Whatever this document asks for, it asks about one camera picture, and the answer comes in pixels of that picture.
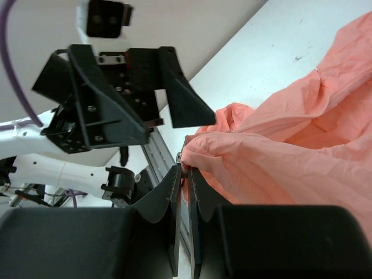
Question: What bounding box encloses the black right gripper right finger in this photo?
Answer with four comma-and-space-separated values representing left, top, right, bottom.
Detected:
188, 168, 224, 278

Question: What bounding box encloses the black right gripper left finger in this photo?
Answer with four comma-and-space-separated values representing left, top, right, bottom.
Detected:
130, 164, 181, 276

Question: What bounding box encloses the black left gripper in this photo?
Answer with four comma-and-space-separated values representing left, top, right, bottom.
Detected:
67, 44, 216, 149

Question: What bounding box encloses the salmon pink zip jacket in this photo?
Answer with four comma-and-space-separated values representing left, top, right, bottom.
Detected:
181, 11, 372, 210

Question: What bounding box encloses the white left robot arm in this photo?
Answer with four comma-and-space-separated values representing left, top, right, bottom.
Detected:
1, 44, 216, 207

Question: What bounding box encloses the aluminium front rail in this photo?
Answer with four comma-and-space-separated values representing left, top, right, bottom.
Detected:
141, 127, 191, 252

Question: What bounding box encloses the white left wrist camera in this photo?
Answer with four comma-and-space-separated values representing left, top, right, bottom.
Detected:
76, 1, 134, 45

